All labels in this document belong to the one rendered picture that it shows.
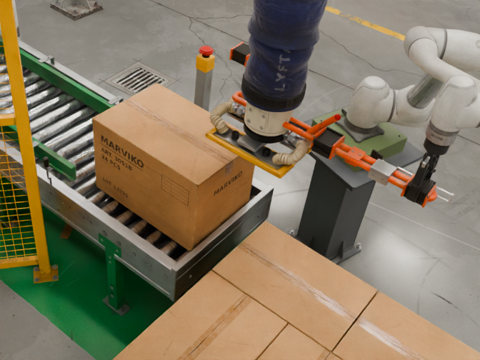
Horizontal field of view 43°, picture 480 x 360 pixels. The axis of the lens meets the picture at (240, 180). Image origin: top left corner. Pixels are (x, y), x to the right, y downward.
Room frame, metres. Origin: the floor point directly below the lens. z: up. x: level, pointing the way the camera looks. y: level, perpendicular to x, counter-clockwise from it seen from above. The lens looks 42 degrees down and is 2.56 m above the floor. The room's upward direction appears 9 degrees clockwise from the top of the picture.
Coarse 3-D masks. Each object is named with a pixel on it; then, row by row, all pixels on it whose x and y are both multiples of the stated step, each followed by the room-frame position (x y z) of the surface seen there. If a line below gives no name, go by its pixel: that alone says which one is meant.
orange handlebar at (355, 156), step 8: (232, 96) 1.90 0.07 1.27; (240, 96) 1.92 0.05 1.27; (296, 120) 1.80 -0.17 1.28; (288, 128) 1.76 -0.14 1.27; (296, 128) 1.76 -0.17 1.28; (304, 136) 1.73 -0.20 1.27; (312, 136) 1.72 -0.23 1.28; (344, 144) 1.71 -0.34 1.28; (336, 152) 1.66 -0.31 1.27; (344, 152) 1.66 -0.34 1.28; (352, 152) 1.66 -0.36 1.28; (360, 152) 1.67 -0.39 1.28; (344, 160) 1.65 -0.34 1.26; (352, 160) 1.63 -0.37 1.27; (360, 160) 1.63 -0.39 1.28; (368, 160) 1.65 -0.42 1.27; (376, 160) 1.65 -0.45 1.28; (368, 168) 1.60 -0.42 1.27; (392, 176) 1.57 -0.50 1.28; (400, 176) 1.59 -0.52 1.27; (408, 176) 1.58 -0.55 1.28; (400, 184) 1.54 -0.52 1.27; (432, 200) 1.50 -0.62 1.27
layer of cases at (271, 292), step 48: (288, 240) 1.91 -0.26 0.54; (192, 288) 1.57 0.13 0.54; (240, 288) 1.60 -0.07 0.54; (288, 288) 1.64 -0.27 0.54; (336, 288) 1.68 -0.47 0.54; (144, 336) 1.31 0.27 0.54; (192, 336) 1.34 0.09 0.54; (240, 336) 1.37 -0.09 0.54; (288, 336) 1.40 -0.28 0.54; (336, 336) 1.44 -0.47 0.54; (384, 336) 1.47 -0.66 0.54; (432, 336) 1.51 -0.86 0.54
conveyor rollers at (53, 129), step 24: (0, 72) 2.89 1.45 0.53; (24, 72) 2.93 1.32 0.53; (0, 96) 2.68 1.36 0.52; (48, 96) 2.74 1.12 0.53; (72, 96) 2.77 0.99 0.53; (48, 120) 2.52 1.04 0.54; (72, 120) 2.55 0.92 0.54; (48, 144) 2.31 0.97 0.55; (72, 144) 2.34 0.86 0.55; (120, 216) 1.90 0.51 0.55
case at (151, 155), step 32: (160, 96) 2.29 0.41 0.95; (96, 128) 2.05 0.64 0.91; (128, 128) 2.03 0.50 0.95; (160, 128) 2.06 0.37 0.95; (192, 128) 2.10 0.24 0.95; (96, 160) 2.06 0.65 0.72; (128, 160) 1.95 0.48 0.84; (160, 160) 1.86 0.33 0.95; (192, 160) 1.89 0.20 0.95; (224, 160) 1.92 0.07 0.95; (128, 192) 1.95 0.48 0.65; (160, 192) 1.85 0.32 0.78; (192, 192) 1.76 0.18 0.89; (224, 192) 1.90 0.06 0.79; (160, 224) 1.85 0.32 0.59; (192, 224) 1.75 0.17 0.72
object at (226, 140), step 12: (216, 132) 1.81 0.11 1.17; (228, 132) 1.82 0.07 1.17; (240, 132) 1.84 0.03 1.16; (228, 144) 1.76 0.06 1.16; (240, 144) 1.76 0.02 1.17; (252, 156) 1.71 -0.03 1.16; (264, 156) 1.71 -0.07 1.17; (264, 168) 1.67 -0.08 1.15; (276, 168) 1.66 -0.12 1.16; (288, 168) 1.68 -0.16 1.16
